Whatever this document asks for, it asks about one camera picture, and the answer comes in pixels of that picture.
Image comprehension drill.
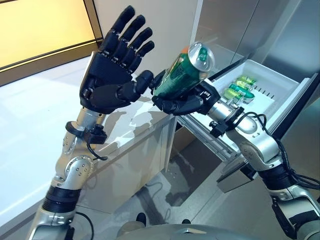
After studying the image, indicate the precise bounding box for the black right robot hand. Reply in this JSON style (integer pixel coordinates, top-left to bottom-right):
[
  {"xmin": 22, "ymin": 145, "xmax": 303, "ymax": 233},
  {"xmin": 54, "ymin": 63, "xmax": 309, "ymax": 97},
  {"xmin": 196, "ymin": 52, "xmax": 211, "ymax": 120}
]
[{"xmin": 148, "ymin": 70, "xmax": 222, "ymax": 116}]

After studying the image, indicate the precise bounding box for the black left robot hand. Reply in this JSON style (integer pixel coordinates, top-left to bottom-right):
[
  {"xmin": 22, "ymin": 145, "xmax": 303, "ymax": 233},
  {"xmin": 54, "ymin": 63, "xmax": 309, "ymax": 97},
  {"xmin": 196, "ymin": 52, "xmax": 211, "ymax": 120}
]
[{"xmin": 79, "ymin": 5, "xmax": 155, "ymax": 115}]

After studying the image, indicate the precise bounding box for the dark green drink can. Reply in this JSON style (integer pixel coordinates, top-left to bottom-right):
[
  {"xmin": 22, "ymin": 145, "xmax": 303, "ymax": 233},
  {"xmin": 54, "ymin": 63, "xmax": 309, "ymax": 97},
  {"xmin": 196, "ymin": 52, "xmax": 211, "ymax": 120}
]
[{"xmin": 152, "ymin": 41, "xmax": 216, "ymax": 97}]

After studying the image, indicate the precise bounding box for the white fridge drawer bin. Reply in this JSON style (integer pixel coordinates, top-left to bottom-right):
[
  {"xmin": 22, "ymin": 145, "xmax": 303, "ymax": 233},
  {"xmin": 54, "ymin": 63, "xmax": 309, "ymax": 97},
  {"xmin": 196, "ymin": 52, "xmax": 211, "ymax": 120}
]
[{"xmin": 177, "ymin": 58, "xmax": 305, "ymax": 161}]

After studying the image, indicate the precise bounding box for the stainless steel fridge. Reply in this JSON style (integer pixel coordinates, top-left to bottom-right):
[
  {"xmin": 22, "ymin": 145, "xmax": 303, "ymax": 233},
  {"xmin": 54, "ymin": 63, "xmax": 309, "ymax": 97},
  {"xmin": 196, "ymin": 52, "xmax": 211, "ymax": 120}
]
[{"xmin": 189, "ymin": 0, "xmax": 320, "ymax": 240}]

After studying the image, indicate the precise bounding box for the light green drink can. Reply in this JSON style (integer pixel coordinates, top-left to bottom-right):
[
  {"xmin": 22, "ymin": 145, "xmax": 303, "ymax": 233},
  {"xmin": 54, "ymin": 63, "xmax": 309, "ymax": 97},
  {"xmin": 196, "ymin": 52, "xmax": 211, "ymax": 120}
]
[
  {"xmin": 223, "ymin": 87, "xmax": 242, "ymax": 104},
  {"xmin": 234, "ymin": 76, "xmax": 258, "ymax": 88}
]

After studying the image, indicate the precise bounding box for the teal green drink can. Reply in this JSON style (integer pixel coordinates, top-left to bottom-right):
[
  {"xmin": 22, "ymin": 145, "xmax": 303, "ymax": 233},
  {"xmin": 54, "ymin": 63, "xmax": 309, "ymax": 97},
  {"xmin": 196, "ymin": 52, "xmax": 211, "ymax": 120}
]
[{"xmin": 228, "ymin": 83, "xmax": 256, "ymax": 102}]

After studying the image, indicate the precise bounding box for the white tall cabinet panel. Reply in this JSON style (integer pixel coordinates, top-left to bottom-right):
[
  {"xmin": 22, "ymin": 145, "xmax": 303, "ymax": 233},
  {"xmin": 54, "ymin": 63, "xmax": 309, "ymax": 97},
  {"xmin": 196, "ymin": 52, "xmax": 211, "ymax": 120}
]
[{"xmin": 92, "ymin": 0, "xmax": 203, "ymax": 83}]

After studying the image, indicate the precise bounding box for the amber glass window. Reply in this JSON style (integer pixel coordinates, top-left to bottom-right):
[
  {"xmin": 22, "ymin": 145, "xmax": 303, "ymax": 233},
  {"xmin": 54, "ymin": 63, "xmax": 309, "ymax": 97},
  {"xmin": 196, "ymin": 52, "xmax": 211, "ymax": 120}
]
[{"xmin": 0, "ymin": 0, "xmax": 103, "ymax": 73}]

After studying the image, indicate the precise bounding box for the black left robot foot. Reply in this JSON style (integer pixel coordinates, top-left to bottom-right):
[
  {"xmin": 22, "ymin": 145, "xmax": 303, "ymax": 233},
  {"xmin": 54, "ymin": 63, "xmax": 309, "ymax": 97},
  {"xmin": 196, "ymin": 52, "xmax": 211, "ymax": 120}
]
[{"xmin": 136, "ymin": 212, "xmax": 147, "ymax": 227}]

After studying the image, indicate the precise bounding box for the grey robot torso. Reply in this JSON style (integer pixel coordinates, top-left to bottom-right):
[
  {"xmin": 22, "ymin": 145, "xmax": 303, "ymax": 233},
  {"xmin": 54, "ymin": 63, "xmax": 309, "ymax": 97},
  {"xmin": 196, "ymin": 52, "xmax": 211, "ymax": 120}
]
[{"xmin": 117, "ymin": 223, "xmax": 213, "ymax": 240}]

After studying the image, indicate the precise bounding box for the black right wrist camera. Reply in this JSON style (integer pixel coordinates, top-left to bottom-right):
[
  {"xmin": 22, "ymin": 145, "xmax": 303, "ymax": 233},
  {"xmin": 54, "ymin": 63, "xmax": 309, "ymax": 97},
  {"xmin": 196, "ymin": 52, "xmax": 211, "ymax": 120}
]
[{"xmin": 209, "ymin": 121, "xmax": 230, "ymax": 138}]

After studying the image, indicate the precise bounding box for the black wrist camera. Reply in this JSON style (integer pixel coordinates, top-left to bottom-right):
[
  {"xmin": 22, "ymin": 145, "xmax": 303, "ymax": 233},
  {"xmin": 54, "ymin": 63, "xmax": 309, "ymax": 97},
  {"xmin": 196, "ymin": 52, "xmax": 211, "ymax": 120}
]
[
  {"xmin": 209, "ymin": 121, "xmax": 230, "ymax": 138},
  {"xmin": 82, "ymin": 124, "xmax": 108, "ymax": 145}
]

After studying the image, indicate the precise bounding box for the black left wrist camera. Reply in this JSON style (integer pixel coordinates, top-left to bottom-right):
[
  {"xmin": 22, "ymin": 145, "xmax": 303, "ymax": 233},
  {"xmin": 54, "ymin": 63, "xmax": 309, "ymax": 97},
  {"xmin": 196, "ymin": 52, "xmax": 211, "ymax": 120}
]
[{"xmin": 82, "ymin": 124, "xmax": 108, "ymax": 145}]

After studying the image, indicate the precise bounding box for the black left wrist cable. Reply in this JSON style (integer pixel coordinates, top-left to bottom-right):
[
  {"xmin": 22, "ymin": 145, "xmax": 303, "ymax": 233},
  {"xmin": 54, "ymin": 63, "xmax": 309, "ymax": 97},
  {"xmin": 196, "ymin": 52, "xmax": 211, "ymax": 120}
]
[{"xmin": 86, "ymin": 142, "xmax": 109, "ymax": 161}]

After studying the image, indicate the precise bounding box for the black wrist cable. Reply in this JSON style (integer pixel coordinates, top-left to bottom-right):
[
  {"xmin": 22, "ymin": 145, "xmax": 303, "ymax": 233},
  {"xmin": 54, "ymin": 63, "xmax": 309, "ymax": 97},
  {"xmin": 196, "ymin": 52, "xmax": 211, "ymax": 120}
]
[
  {"xmin": 86, "ymin": 142, "xmax": 109, "ymax": 161},
  {"xmin": 239, "ymin": 113, "xmax": 320, "ymax": 191}
]

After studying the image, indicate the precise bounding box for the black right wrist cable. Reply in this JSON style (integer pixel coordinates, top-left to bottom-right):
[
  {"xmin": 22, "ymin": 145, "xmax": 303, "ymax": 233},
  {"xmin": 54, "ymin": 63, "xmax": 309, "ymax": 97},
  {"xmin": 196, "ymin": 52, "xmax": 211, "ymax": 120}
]
[{"xmin": 239, "ymin": 113, "xmax": 320, "ymax": 191}]

